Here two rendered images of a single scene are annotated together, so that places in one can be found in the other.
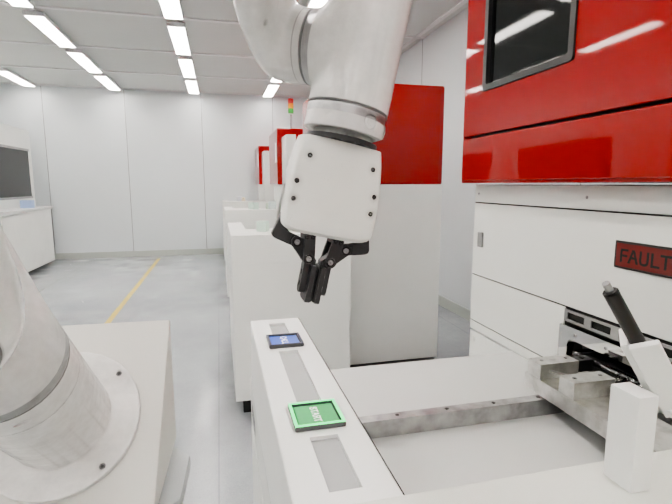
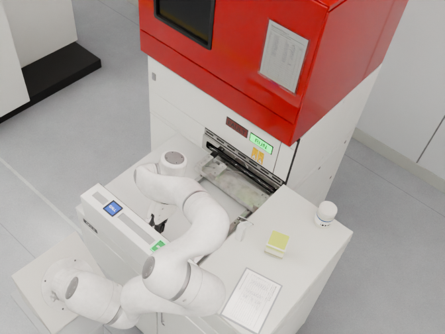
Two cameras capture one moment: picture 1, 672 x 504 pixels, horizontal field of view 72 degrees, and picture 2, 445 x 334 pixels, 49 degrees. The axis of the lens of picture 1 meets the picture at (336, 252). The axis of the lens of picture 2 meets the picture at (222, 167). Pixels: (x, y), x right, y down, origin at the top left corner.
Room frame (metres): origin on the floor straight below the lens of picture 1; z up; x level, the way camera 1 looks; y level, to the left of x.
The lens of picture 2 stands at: (-0.31, 0.49, 2.54)
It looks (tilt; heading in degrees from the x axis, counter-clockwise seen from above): 50 degrees down; 318
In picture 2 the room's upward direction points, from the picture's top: 8 degrees clockwise
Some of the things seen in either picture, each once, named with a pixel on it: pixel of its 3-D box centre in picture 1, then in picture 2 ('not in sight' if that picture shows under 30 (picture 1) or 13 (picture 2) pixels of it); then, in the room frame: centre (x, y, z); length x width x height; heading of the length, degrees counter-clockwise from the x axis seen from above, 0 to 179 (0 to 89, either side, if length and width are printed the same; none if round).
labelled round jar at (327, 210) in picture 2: not in sight; (325, 215); (0.25, -0.58, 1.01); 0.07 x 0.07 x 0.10
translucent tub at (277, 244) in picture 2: not in sight; (277, 244); (0.26, -0.34, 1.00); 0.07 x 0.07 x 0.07; 32
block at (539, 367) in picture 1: (553, 366); (204, 162); (0.80, -0.39, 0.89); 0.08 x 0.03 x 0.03; 104
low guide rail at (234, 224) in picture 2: not in sight; (228, 231); (0.48, -0.29, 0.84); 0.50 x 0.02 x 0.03; 104
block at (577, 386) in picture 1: (586, 384); (218, 171); (0.73, -0.41, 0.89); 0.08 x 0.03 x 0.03; 104
